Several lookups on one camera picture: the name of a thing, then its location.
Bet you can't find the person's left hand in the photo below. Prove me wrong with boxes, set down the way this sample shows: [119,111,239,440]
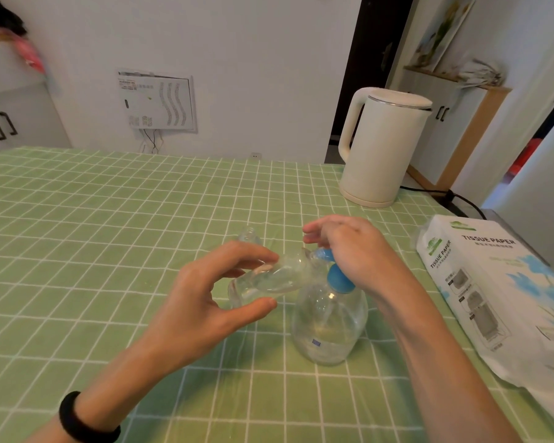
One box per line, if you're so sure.
[140,240,280,377]

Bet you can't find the person's right hand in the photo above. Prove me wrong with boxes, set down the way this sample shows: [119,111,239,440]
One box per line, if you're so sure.
[302,214,425,305]

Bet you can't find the large clear bottle blue pump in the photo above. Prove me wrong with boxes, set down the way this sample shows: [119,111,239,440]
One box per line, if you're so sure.
[291,247,369,367]

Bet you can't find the person's left forearm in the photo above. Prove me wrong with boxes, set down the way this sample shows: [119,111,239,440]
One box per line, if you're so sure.
[25,343,185,443]

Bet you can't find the person's right forearm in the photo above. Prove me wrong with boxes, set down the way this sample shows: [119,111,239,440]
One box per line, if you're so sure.
[380,285,523,443]

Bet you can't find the cream electric kettle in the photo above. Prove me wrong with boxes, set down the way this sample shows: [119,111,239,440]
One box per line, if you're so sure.
[337,87,434,209]

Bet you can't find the white tissue paper pack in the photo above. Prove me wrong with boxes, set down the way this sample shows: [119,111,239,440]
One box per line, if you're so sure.
[415,214,554,425]

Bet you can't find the green checked tablecloth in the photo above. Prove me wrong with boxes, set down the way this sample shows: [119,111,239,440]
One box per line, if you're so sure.
[0,147,554,443]

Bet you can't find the white door wooden side cabinet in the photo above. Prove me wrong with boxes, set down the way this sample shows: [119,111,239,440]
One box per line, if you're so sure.
[403,66,512,192]

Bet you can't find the black wrist band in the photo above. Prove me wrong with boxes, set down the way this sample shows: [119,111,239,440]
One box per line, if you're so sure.
[58,391,122,443]

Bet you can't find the red object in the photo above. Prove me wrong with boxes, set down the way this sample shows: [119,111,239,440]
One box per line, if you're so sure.
[507,138,544,176]

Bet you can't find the crumpled grey paper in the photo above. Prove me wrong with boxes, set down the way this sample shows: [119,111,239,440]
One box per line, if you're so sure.
[456,58,505,89]

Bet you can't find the leaning framed picture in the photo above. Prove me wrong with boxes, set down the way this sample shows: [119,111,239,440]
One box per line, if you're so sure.
[408,0,476,72]

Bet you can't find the wooden top white cabinet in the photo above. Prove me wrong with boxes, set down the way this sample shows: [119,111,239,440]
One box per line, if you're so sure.
[0,36,73,155]

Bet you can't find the pink hanging item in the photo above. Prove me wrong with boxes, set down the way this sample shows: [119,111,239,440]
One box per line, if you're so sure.
[0,27,47,74]

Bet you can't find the black hanging item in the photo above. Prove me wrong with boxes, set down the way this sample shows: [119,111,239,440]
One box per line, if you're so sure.
[0,0,28,36]

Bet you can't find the black power cable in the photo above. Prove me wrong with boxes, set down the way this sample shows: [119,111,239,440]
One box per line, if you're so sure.
[399,185,488,221]

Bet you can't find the thin loose wall wires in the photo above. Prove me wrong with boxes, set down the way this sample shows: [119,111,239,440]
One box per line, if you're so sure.
[140,129,164,155]

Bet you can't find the white wall panel cover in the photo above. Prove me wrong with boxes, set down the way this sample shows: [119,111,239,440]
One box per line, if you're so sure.
[118,68,198,133]

